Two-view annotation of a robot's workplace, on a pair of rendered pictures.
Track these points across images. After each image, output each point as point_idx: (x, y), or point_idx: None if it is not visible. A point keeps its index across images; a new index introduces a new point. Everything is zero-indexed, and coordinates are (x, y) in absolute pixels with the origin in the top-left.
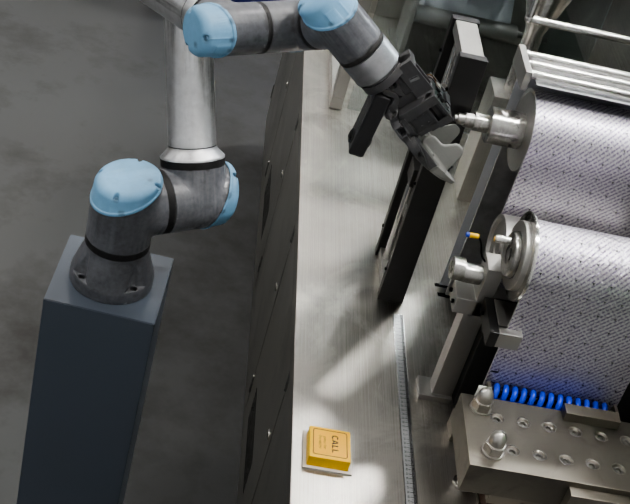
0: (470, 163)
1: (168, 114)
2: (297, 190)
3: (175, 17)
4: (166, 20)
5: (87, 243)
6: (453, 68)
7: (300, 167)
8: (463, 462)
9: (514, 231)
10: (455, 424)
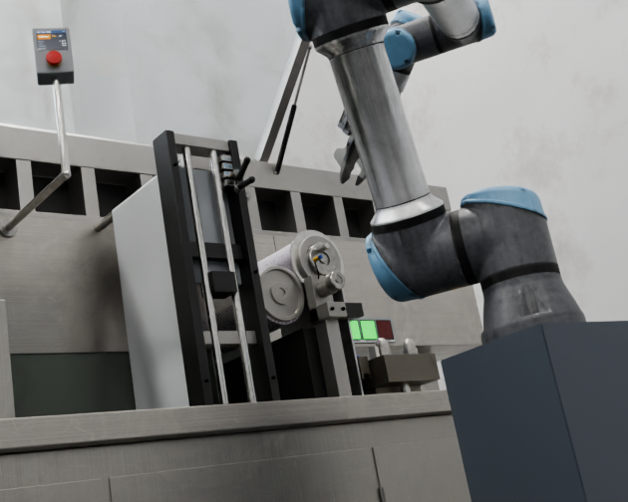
0: (13, 396)
1: (417, 156)
2: (157, 422)
3: (475, 10)
4: (385, 50)
5: (559, 271)
6: (228, 156)
7: (115, 411)
8: (429, 364)
9: (314, 244)
10: (399, 372)
